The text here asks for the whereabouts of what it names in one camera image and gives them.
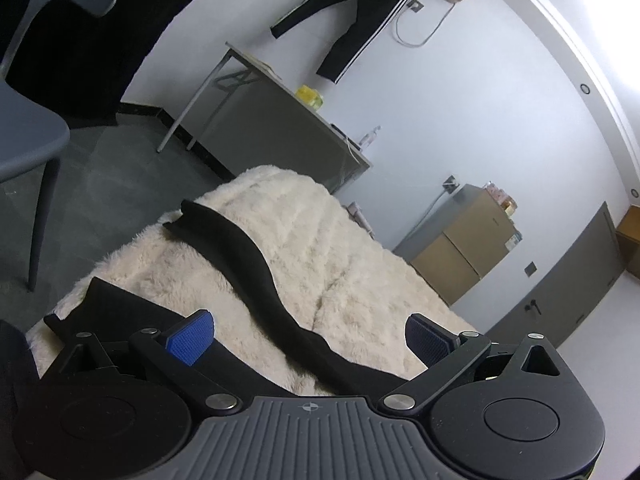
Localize yellow box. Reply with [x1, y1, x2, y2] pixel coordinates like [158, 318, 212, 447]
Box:
[295, 85, 324, 109]

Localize grey folding table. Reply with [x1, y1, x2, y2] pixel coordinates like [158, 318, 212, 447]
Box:
[156, 42, 374, 197]

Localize cream fluffy blanket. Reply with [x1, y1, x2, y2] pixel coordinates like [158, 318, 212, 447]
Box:
[25, 164, 483, 401]

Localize gold fridge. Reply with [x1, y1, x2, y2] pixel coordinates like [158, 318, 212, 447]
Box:
[394, 183, 522, 307]

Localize black and blue garment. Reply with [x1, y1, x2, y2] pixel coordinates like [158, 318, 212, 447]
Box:
[44, 200, 416, 403]

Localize white air conditioner cable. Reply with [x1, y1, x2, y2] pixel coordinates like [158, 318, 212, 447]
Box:
[394, 0, 457, 49]

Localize black white-striped track pants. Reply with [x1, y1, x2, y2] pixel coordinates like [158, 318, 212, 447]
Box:
[270, 0, 424, 84]

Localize white hair dryer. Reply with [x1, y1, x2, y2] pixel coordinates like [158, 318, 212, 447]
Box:
[345, 202, 374, 234]

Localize person's dark clothing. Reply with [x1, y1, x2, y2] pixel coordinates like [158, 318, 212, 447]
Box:
[0, 319, 42, 480]

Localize grey fridge power cable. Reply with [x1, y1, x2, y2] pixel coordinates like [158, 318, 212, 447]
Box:
[409, 189, 451, 247]

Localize grey door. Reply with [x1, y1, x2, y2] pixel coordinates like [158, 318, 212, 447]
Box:
[484, 202, 627, 352]

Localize wooden cabinet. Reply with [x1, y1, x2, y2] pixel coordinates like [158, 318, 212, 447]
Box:
[615, 204, 640, 272]

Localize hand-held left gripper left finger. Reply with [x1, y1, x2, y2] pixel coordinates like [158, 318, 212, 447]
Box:
[59, 310, 241, 413]

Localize grey plastic chair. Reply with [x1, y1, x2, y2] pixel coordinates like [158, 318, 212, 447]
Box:
[0, 0, 119, 292]

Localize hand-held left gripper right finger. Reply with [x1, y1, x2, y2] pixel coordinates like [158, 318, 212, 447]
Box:
[378, 313, 562, 413]

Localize pile of snack packets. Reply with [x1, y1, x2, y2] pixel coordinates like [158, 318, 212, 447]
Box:
[484, 180, 519, 217]

